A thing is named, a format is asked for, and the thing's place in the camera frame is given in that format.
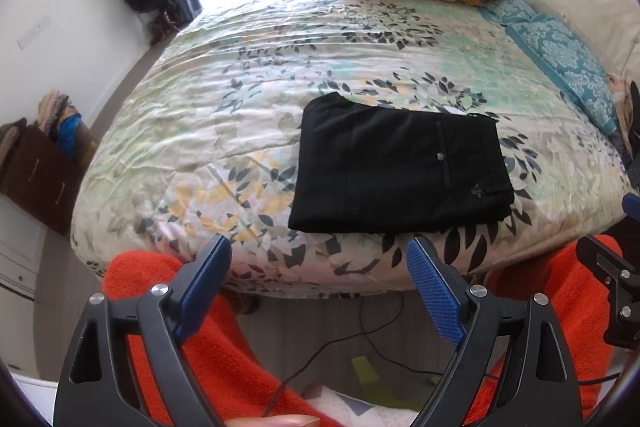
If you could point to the small teal patterned pillow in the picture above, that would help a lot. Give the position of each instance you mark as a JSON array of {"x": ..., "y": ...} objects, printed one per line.
[{"x": 510, "y": 9}]

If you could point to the pile of clothes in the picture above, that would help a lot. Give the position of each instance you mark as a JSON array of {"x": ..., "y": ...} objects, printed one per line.
[{"x": 60, "y": 117}]

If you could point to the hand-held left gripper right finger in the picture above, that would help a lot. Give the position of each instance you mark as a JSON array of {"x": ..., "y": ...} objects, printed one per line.
[{"x": 435, "y": 292}]

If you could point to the black object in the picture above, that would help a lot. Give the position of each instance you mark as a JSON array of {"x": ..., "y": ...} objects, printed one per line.
[{"x": 634, "y": 112}]

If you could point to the white fluffy cloth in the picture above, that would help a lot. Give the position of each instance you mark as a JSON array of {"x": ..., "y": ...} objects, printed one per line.
[{"x": 340, "y": 407}]

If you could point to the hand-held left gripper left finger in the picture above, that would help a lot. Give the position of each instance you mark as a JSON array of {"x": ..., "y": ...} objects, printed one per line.
[{"x": 205, "y": 287}]

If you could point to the white wall socket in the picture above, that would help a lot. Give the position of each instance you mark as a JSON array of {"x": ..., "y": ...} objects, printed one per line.
[{"x": 34, "y": 32}]

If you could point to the bed with floral sheet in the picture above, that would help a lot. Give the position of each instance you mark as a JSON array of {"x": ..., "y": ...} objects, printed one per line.
[{"x": 200, "y": 117}]

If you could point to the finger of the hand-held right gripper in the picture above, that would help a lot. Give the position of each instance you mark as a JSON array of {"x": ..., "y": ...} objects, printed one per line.
[
  {"x": 632, "y": 206},
  {"x": 622, "y": 297}
]

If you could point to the white drawer unit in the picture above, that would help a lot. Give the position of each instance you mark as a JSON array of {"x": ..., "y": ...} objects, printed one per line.
[{"x": 20, "y": 247}]

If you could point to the brown cabinet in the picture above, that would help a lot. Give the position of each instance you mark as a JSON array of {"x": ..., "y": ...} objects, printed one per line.
[{"x": 45, "y": 177}]

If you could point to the green object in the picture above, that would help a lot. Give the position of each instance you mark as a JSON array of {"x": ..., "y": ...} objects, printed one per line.
[{"x": 372, "y": 372}]

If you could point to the orange fleece garment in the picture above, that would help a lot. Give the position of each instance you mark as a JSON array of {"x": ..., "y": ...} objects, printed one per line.
[{"x": 240, "y": 357}]

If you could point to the black pants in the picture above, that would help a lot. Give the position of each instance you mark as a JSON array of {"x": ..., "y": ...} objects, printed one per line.
[{"x": 390, "y": 167}]

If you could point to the beige cloth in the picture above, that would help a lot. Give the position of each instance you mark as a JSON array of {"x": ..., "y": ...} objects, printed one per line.
[{"x": 620, "y": 107}]

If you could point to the person's left hand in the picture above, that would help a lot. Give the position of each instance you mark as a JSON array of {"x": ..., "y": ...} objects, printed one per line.
[{"x": 280, "y": 422}]

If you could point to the large teal patterned pillow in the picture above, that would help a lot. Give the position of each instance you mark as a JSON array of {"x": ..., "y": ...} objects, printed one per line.
[{"x": 565, "y": 57}]

